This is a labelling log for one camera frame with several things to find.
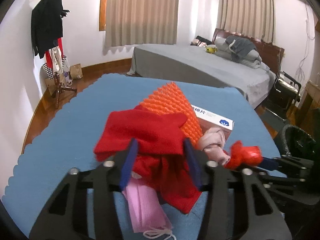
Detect red plastic bag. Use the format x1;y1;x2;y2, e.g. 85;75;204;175
223;140;263;170

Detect white medicine box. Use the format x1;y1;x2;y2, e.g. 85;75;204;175
191;105;234;140

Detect pink face mask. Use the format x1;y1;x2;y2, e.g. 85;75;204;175
122;172;176;239

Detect red cloth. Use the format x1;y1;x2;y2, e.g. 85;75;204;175
93;106;201;214

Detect black lined trash bin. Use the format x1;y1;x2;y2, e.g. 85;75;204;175
274;125;317;160

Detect grey floor mat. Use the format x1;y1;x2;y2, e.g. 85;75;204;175
260;109;290;132

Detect pink sock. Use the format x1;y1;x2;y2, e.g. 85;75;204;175
197;127;231;166

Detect black metal chair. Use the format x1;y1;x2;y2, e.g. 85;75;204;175
262;71;302;120

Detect blue table cloth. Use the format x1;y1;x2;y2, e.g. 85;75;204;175
2;74;279;235

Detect wooden headboard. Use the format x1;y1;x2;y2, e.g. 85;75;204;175
212;28;285;74

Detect grey folded quilt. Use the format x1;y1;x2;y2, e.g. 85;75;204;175
214;35;262;69

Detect bed with grey sheet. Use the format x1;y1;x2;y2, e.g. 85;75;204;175
128;44;276;108

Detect yellow plush toy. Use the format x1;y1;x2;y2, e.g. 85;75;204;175
206;44;218;54

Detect wooden coat rack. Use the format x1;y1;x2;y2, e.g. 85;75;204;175
52;73;77;109

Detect brown paper bag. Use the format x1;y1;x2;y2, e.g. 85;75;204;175
69;63;83;80

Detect right beige curtain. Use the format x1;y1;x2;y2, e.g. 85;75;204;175
216;0;276;43

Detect beige curtain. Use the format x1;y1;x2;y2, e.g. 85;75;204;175
105;0;178;48
216;0;276;43

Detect red hanging garment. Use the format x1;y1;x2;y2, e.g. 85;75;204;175
45;38;64;73

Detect left beige curtain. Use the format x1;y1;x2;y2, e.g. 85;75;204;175
105;0;178;48

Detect black jacket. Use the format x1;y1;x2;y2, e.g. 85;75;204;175
31;0;63;59

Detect hanging white cables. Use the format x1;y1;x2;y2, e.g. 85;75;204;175
294;2;316;81

